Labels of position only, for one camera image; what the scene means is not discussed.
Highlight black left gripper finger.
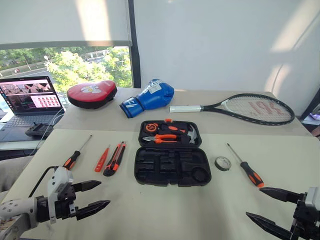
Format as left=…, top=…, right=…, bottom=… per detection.
left=71, top=180, right=102, bottom=193
left=74, top=199, right=111, bottom=221

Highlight red black punch pad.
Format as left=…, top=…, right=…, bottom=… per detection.
left=66, top=79, right=118, bottom=110

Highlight grey fabric seat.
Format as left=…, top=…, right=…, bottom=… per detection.
left=0, top=155, right=35, bottom=201

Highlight black window frame post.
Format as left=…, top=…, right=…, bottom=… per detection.
left=128, top=0, right=143, bottom=89

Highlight orange black tape measure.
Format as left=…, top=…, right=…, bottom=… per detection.
left=145, top=122, right=159, bottom=133

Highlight long orange black screwdriver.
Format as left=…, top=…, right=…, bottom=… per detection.
left=226, top=142, right=265, bottom=189
left=62, top=134, right=93, bottom=171

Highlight black orange utility knife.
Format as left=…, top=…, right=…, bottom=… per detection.
left=102, top=141, right=127, bottom=178

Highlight white cable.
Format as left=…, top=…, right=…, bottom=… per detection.
left=31, top=106, right=66, bottom=156

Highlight silver claw hammer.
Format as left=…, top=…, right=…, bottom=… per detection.
left=185, top=124, right=200, bottom=145

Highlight white roller blind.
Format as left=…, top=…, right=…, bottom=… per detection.
left=0, top=0, right=133, bottom=50
left=133, top=0, right=320, bottom=100

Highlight black tool case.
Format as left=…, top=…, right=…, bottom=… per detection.
left=134, top=119, right=213, bottom=187

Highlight blue boxing glove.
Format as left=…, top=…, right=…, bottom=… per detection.
left=119, top=78, right=176, bottom=119

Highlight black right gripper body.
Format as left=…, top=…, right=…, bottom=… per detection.
left=290, top=192, right=320, bottom=240

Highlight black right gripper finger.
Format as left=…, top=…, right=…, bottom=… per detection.
left=258, top=187, right=306, bottom=205
left=245, top=211, right=293, bottom=240

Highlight orange voltage tester pen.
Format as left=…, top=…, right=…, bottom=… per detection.
left=94, top=144, right=111, bottom=173

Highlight black tennis racket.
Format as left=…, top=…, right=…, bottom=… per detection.
left=168, top=93, right=296, bottom=126

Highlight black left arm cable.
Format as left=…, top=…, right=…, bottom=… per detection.
left=28, top=165, right=61, bottom=198

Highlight black electrical tape roll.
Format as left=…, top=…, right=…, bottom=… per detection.
left=214, top=156, right=233, bottom=173

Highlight black handheld controller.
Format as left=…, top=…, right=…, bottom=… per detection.
left=24, top=123, right=55, bottom=139

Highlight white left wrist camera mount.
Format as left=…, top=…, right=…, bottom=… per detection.
left=46, top=166, right=75, bottom=225

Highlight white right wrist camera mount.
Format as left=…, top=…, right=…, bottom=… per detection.
left=305, top=186, right=320, bottom=212

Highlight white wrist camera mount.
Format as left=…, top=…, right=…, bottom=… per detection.
left=46, top=166, right=75, bottom=225
left=305, top=186, right=320, bottom=212

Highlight short orange black screwdriver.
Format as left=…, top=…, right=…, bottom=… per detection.
left=159, top=124, right=187, bottom=135

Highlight open grey laptop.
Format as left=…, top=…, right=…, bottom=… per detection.
left=0, top=75, right=67, bottom=144

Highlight orange handled pliers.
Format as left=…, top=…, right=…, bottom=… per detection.
left=142, top=133, right=179, bottom=145

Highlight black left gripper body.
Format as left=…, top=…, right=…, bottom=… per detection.
left=53, top=183, right=79, bottom=221

